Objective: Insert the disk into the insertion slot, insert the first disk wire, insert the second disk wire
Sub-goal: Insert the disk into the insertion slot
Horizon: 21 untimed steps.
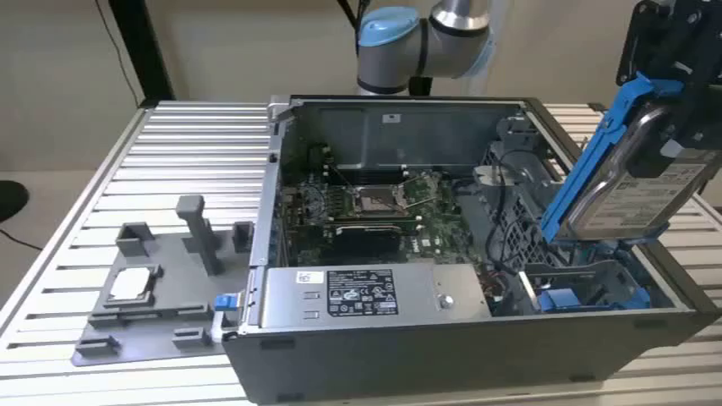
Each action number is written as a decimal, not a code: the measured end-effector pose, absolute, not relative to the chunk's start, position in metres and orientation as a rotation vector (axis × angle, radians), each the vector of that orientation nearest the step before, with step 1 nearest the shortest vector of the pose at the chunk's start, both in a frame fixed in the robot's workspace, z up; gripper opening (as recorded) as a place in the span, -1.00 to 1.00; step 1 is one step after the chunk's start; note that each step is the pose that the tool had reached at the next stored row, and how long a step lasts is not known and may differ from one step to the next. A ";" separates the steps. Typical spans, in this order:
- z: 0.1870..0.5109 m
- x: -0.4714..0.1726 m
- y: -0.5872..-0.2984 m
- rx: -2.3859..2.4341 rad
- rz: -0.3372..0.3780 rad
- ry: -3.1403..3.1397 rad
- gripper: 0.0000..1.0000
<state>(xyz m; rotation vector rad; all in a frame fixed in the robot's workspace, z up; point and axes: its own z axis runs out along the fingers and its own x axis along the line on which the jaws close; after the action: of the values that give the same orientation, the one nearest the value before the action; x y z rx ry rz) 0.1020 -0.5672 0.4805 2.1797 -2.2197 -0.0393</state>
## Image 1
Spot black internal wire loop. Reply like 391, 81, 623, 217
484, 151, 543, 272

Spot grey metal drive cage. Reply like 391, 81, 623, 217
456, 116, 678, 316

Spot silver power supply unit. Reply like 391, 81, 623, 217
259, 264, 492, 330

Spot thin metal locking lever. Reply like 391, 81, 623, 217
324, 160, 358, 190

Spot red and black wire bundle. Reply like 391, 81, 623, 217
478, 266, 508, 305

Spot green motherboard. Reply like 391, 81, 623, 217
279, 167, 492, 268

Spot CPU socket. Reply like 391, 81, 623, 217
348, 184, 411, 215

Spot thin black wall cable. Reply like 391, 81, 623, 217
93, 0, 143, 107

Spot blue carrier in disk bay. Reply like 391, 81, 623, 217
536, 288, 654, 315

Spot black open PC case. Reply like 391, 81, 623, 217
221, 94, 714, 403

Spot thin black floor cable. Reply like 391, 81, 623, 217
0, 227, 44, 252

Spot black upright frame post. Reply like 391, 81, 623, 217
105, 0, 176, 101

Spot short black arm cables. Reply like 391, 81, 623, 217
336, 0, 371, 31

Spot silver CPU chip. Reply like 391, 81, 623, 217
108, 270, 156, 302

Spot black graphics card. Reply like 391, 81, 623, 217
319, 222, 404, 266

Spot hard disk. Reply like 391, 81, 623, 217
539, 71, 722, 249

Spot grey parts rack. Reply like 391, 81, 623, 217
69, 195, 255, 368

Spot black round chair base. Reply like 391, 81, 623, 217
0, 179, 32, 223

